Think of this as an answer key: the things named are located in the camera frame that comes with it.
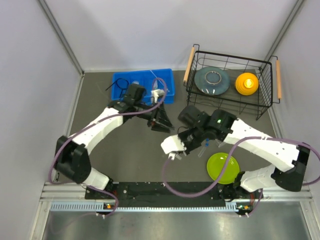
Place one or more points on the black wire basket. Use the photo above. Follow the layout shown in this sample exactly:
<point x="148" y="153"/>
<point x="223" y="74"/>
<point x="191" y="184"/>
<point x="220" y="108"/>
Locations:
<point x="269" y="91"/>

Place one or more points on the lime green plate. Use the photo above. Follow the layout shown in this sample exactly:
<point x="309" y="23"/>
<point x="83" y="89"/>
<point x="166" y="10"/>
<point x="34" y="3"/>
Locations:
<point x="215" y="165"/>

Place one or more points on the clear plastic bag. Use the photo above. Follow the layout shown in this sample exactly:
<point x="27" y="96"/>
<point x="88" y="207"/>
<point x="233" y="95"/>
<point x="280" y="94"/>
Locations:
<point x="155" y="84"/>

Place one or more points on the blue plastic bin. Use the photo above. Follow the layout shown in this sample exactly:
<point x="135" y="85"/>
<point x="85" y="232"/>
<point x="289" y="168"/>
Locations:
<point x="146" y="78"/>

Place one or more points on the black ring stand clamp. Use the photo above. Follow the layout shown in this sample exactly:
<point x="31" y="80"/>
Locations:
<point x="118" y="88"/>

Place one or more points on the grey slotted cable duct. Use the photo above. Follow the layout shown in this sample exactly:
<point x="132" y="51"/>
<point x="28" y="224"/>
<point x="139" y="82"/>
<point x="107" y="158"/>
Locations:
<point x="106" y="206"/>

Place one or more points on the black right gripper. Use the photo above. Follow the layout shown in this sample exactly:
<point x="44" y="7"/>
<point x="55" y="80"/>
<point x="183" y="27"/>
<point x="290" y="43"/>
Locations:
<point x="181" y="136"/>

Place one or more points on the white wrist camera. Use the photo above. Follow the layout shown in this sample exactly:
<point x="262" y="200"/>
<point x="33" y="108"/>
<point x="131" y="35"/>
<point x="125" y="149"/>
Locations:
<point x="156" y="94"/>
<point x="173" y="145"/>

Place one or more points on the orange collapsible funnel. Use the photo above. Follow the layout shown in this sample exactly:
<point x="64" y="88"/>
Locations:
<point x="246" y="84"/>

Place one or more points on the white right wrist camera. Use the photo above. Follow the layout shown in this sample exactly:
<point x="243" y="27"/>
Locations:
<point x="173" y="145"/>

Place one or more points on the small clear glass funnel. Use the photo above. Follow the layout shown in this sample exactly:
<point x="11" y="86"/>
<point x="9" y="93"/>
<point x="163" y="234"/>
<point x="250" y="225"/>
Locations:
<point x="161" y="83"/>

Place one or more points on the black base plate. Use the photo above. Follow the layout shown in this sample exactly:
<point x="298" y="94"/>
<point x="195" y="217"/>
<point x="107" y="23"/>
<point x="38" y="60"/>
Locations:
<point x="155" y="194"/>

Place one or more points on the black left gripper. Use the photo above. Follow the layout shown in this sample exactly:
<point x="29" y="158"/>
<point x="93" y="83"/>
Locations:
<point x="160" y="113"/>

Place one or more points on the blue-grey ceramic plate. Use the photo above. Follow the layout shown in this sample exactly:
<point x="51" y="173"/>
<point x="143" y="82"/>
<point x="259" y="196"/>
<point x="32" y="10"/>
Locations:
<point x="212" y="80"/>

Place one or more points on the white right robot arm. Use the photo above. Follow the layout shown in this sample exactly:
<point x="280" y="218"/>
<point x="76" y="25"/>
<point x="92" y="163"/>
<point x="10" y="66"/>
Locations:
<point x="288" y="162"/>

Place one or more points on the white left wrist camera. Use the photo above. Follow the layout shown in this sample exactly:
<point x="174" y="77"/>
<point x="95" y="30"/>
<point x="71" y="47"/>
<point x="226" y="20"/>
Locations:
<point x="156" y="94"/>

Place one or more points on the clear test tube rack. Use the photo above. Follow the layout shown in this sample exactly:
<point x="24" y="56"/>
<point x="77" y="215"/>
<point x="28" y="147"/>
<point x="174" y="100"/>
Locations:
<point x="219" y="143"/>

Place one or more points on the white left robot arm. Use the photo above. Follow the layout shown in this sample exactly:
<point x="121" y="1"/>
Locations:
<point x="72" y="155"/>

